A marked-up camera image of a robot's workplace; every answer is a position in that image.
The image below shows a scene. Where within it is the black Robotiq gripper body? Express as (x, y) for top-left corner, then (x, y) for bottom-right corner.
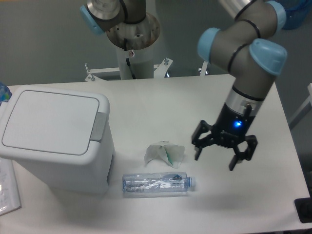
(212, 103), (255, 149)

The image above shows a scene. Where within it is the white plastic trash can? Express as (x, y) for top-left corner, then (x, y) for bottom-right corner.
(0, 85), (115, 194)

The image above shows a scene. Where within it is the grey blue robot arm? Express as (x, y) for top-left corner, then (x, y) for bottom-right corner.
(80, 0), (287, 170)

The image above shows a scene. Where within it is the crumpled clear plastic wrapper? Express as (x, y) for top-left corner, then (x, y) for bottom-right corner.
(144, 141), (185, 169)

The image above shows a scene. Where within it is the clear plastic water bottle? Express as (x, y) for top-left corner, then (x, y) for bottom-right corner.
(122, 172), (196, 198)

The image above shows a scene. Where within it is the black device at table edge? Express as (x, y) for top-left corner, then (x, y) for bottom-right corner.
(294, 197), (312, 223)

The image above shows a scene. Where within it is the blue water jug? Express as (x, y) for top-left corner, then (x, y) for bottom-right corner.
(279, 0), (312, 30)

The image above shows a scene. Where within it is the blue bottle at left edge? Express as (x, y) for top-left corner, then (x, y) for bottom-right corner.
(0, 82), (12, 103)

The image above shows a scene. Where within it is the white paper notepad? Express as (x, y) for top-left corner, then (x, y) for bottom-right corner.
(0, 158), (21, 216)

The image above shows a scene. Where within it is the white frame leg right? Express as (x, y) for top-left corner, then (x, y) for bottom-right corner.
(289, 83), (312, 130)

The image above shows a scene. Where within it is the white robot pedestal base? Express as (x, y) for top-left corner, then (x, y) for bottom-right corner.
(84, 12), (210, 82)

